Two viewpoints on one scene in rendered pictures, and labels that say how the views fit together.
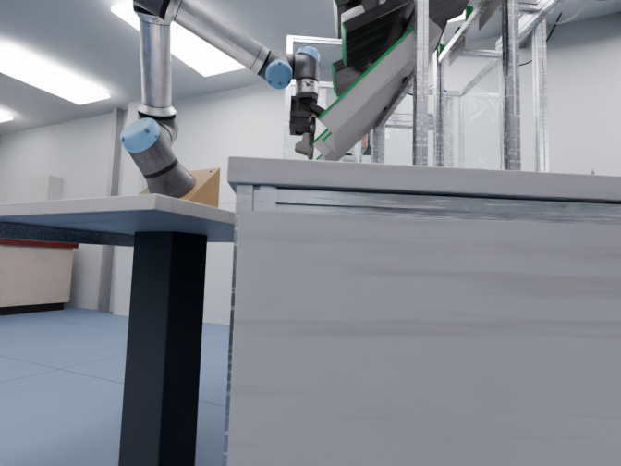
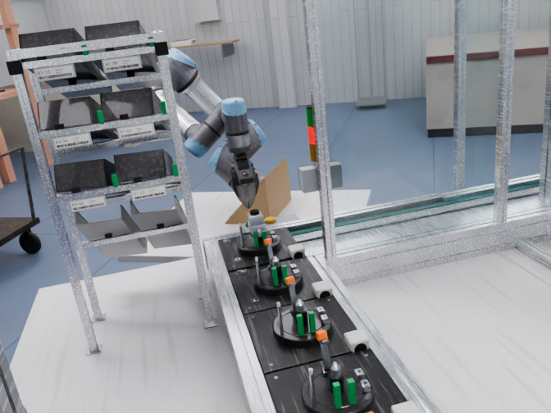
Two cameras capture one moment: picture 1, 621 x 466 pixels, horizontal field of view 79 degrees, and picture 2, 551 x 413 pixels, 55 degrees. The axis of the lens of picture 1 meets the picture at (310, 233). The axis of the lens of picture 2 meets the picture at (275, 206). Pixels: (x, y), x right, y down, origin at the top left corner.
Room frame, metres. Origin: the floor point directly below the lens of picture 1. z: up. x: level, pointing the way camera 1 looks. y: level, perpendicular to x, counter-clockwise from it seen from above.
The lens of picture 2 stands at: (1.05, -1.67, 1.69)
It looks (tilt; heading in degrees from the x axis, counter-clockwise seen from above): 21 degrees down; 83
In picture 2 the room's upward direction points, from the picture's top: 7 degrees counter-clockwise
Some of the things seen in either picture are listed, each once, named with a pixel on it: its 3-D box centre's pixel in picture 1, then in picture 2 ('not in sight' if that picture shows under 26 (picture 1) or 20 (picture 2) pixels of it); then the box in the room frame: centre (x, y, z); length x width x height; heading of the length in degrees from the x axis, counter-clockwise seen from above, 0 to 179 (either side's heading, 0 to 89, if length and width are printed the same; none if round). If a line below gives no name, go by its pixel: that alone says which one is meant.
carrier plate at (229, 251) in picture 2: not in sight; (259, 249); (1.18, -0.11, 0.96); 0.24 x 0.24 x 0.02; 4
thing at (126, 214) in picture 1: (184, 228); (254, 222); (1.21, 0.41, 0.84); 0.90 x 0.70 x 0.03; 155
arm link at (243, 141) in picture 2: (307, 91); (238, 140); (1.16, 0.03, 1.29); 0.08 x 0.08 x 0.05
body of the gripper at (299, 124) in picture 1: (303, 116); (241, 163); (1.17, 0.03, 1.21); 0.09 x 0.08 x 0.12; 94
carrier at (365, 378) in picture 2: not in sight; (336, 379); (1.23, -0.86, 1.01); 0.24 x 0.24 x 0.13; 4
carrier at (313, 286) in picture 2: not in sight; (276, 269); (1.19, -0.37, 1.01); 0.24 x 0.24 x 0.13; 4
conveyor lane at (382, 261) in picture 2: not in sight; (350, 247); (1.48, -0.11, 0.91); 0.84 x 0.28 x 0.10; 4
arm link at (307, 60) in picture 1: (306, 67); (234, 115); (1.17, 0.03, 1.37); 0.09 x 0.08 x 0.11; 100
